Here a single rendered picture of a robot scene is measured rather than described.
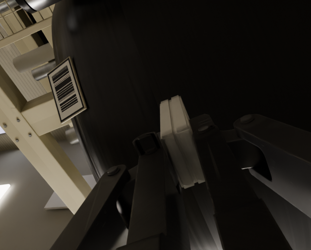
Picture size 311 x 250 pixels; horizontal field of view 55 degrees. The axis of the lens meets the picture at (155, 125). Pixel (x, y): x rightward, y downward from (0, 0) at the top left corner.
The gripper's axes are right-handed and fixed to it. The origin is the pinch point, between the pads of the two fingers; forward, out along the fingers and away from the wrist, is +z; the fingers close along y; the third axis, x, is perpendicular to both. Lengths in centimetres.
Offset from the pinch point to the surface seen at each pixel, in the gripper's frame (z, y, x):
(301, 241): 11.6, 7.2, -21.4
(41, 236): 328, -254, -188
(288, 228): 10.3, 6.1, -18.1
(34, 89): 529, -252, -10
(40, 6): 17.6, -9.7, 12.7
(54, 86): 15.4, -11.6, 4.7
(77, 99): 13.1, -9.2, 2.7
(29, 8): 17.2, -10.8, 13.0
